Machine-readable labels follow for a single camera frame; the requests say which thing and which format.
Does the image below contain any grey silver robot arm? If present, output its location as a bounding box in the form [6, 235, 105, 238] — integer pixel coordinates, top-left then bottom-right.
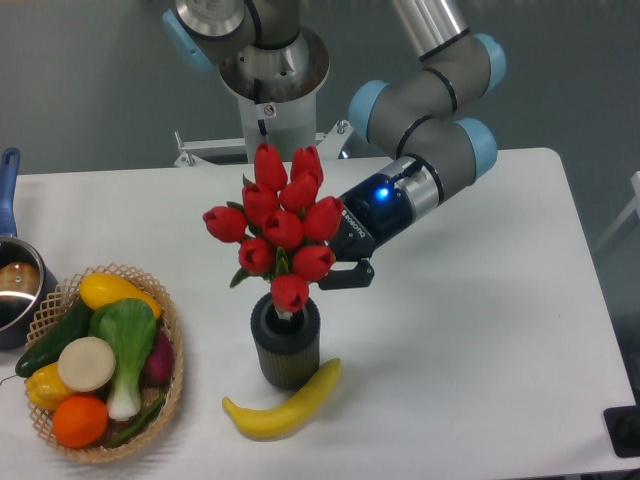
[162, 1, 506, 290]

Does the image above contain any orange fruit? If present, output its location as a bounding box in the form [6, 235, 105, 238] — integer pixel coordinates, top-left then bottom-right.
[52, 394, 109, 448]

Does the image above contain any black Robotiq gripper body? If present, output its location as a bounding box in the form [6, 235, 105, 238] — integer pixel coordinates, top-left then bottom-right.
[329, 173, 414, 261]

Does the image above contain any yellow bell pepper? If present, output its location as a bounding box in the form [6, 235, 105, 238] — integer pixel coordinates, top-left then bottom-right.
[25, 362, 75, 411]

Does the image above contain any yellow banana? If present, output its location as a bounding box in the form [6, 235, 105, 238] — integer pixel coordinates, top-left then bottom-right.
[221, 358, 342, 440]

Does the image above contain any blue saucepan with lid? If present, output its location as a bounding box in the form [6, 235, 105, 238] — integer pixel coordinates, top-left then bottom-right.
[1, 148, 57, 351]

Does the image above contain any black device at table edge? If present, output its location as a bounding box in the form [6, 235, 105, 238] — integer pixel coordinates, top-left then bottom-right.
[603, 405, 639, 458]

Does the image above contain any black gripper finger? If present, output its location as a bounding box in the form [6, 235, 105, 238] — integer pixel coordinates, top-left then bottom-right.
[318, 258, 375, 290]

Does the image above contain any yellow squash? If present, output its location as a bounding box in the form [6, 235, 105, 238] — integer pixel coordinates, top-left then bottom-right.
[79, 273, 162, 320]

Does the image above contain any dark grey ribbed vase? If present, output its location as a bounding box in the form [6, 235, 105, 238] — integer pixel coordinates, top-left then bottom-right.
[250, 294, 321, 391]

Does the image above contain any green cucumber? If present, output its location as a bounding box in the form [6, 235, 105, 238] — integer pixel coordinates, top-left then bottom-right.
[15, 300, 93, 378]

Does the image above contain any white frame at right edge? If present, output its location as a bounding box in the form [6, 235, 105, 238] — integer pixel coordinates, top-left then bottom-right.
[594, 170, 640, 251]

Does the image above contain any green bok choy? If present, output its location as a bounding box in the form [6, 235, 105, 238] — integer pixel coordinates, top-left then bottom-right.
[89, 298, 156, 421]

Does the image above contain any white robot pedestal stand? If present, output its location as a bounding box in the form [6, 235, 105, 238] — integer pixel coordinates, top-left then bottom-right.
[174, 92, 354, 167]

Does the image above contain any purple sweet potato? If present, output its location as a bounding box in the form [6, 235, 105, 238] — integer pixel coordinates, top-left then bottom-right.
[143, 329, 174, 383]

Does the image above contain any red tulip bouquet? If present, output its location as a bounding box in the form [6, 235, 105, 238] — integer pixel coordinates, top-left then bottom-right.
[203, 143, 344, 320]

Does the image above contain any green chili pepper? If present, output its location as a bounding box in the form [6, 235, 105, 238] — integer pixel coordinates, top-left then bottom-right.
[109, 396, 165, 448]

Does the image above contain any woven wicker basket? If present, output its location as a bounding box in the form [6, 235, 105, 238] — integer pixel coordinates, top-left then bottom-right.
[26, 263, 184, 463]

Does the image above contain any beige round disc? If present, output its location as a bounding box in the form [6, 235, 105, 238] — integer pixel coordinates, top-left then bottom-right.
[57, 336, 116, 392]

